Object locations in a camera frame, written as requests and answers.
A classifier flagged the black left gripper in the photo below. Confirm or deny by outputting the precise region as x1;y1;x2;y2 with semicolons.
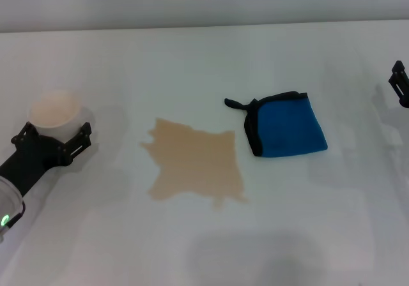
0;121;93;199

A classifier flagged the white paper cup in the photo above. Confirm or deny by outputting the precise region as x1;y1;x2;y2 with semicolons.
29;89;92;146

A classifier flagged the brown water stain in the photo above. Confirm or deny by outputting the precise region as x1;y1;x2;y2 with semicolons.
139;117;249;209

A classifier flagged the blue rag with black trim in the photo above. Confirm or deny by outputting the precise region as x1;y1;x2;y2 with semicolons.
224;91;329;158

